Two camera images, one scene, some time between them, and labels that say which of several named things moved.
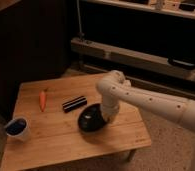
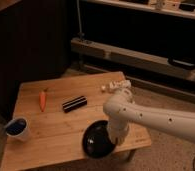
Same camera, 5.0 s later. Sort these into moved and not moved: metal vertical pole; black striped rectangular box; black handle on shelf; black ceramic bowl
Moved: black ceramic bowl
Not moved: black striped rectangular box; black handle on shelf; metal vertical pole
